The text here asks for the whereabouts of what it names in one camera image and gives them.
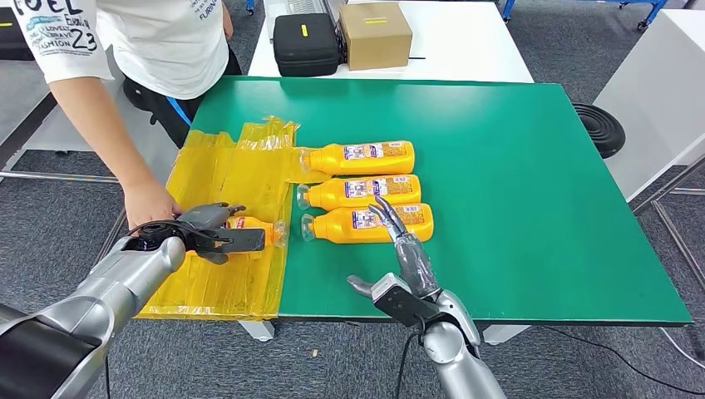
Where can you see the person's right hand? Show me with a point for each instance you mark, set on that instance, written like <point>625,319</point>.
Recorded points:
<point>146,204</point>

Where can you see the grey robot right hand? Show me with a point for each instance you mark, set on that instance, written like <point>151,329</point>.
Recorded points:
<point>416,264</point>

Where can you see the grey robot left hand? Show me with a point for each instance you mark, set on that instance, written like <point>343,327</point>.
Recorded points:
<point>204,217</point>

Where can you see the orange detergent bottle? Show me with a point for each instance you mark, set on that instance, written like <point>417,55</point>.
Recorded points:
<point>263,228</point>
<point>330,162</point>
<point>330,197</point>
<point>336,230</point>

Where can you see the person's left forearm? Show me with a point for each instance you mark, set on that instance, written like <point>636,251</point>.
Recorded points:
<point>227,22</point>

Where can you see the person's right forearm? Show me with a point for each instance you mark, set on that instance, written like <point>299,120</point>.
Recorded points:
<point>117,148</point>

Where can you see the white desk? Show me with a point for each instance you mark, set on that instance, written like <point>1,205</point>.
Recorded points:
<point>154,165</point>

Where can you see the person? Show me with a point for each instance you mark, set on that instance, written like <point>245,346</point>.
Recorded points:
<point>165,49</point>

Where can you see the grey metal table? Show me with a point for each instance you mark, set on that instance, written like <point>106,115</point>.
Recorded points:
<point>16,110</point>

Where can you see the black carrying case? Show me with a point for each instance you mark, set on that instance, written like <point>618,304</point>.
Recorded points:
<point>5,38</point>
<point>305,49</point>

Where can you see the brown cardboard box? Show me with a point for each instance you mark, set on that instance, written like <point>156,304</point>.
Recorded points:
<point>375,44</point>

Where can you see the black ribbed round stool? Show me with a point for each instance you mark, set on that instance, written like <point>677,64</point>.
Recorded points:
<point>599,129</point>

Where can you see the silver laptop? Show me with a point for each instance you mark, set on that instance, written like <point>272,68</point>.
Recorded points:
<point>292,5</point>

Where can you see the white table with metal legs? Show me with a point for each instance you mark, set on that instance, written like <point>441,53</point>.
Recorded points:
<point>655,99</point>

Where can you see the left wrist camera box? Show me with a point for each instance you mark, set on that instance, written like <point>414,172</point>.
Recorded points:
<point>242,240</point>

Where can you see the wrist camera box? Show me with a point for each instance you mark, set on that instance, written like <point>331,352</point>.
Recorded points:
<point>242,240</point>
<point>405,308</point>

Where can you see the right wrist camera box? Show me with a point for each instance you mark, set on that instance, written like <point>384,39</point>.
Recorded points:
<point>405,308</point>

